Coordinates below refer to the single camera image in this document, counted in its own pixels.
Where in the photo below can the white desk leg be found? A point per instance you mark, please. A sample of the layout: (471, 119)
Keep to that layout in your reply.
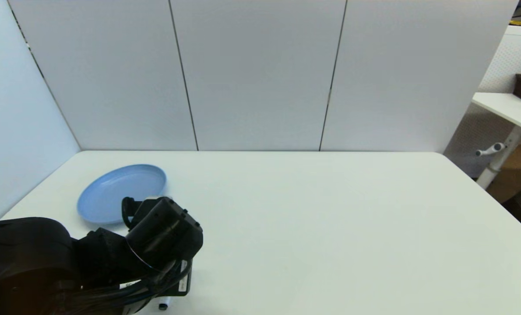
(502, 158)

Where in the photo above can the white side desk top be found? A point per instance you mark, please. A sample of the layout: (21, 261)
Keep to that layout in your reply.
(512, 110)

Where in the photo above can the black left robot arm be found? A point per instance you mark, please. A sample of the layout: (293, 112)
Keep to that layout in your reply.
(24, 258)

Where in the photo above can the brown cardboard box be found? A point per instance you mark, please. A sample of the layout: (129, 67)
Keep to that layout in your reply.
(518, 171)

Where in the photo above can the white perforated panel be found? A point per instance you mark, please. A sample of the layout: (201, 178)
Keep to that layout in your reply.
(513, 56)

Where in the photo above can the white marker with black caps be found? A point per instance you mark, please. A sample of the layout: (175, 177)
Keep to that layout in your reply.
(163, 305)

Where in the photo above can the blue oval plate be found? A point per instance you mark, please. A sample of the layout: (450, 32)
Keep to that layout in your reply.
(107, 192)

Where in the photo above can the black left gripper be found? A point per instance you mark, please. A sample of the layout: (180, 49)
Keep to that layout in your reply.
(182, 280)

